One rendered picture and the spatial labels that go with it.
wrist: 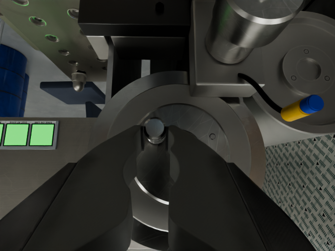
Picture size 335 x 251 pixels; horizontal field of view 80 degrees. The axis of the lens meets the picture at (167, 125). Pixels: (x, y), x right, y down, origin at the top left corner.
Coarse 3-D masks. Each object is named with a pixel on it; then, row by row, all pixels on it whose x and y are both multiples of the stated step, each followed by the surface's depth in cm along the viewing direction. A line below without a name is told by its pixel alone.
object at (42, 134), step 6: (36, 126) 49; (42, 126) 49; (48, 126) 49; (36, 132) 48; (42, 132) 48; (48, 132) 48; (36, 138) 48; (42, 138) 48; (48, 138) 48; (30, 144) 48; (36, 144) 48; (42, 144) 48; (48, 144) 48
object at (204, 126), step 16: (160, 112) 15; (176, 112) 15; (192, 112) 15; (192, 128) 15; (208, 128) 15; (160, 144) 15; (208, 144) 15; (224, 144) 15; (144, 160) 14; (160, 160) 15; (144, 176) 14; (160, 176) 14; (160, 192) 14
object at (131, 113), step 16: (144, 96) 16; (160, 96) 16; (176, 96) 17; (128, 112) 16; (144, 112) 16; (208, 112) 16; (224, 112) 16; (112, 128) 16; (224, 128) 16; (240, 128) 16; (240, 144) 16; (240, 160) 16; (144, 192) 15; (144, 208) 15; (160, 208) 15; (160, 224) 15
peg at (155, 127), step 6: (150, 120) 12; (156, 120) 12; (162, 120) 12; (144, 126) 12; (150, 126) 12; (156, 126) 12; (162, 126) 12; (144, 132) 12; (150, 132) 12; (156, 132) 12; (162, 132) 12; (150, 138) 12; (156, 138) 12; (162, 138) 13
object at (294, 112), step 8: (248, 80) 13; (256, 88) 13; (264, 96) 13; (312, 96) 10; (272, 104) 12; (296, 104) 10; (304, 104) 10; (312, 104) 10; (320, 104) 10; (280, 112) 12; (288, 112) 11; (296, 112) 10; (304, 112) 10; (312, 112) 10; (288, 120) 11
